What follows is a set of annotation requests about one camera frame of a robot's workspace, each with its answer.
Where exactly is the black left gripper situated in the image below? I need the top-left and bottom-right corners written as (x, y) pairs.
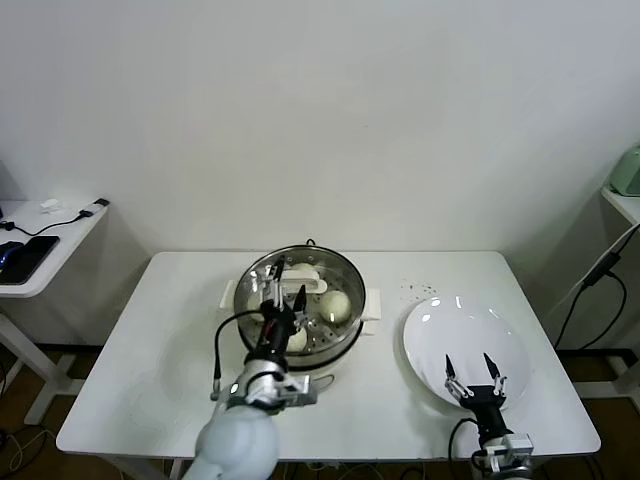
top-left (257, 255), bottom-right (310, 359)

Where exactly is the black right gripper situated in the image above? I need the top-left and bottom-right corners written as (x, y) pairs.
top-left (443, 352), bottom-right (507, 435)

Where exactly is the stainless steel steamer pot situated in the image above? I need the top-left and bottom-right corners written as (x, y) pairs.
top-left (219, 243), bottom-right (385, 371)

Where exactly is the white round plate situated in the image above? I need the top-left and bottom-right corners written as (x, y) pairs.
top-left (402, 296), bottom-right (532, 414)

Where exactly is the white electric cooker base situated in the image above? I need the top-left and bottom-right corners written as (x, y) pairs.
top-left (215, 305), bottom-right (380, 396)

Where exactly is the white side table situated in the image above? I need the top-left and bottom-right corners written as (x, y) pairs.
top-left (0, 198), bottom-right (111, 426)

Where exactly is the mint green appliance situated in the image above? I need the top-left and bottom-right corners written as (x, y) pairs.
top-left (610, 144), bottom-right (640, 197)

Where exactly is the black phone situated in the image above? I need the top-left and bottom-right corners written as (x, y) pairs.
top-left (0, 234), bottom-right (61, 286)

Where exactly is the blue computer mouse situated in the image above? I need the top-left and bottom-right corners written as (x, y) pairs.
top-left (0, 240), bottom-right (25, 269)

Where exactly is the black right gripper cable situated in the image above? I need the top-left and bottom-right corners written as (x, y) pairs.
top-left (447, 418), bottom-right (481, 480)

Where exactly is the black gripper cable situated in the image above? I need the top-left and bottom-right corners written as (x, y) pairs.
top-left (210, 309), bottom-right (264, 401)
top-left (447, 418), bottom-right (481, 480)

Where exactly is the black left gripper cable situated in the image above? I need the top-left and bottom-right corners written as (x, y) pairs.
top-left (210, 309), bottom-right (264, 401)

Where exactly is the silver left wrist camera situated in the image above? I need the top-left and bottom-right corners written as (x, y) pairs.
top-left (272, 374), bottom-right (320, 409)

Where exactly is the black power adapter with cable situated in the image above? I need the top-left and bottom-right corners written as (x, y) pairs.
top-left (554, 249), bottom-right (629, 354)

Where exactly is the white hanging cable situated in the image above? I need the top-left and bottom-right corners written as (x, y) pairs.
top-left (549, 227), bottom-right (636, 311)

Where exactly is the black thin cable with plug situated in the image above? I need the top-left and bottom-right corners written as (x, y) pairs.
top-left (0, 208), bottom-right (97, 236)

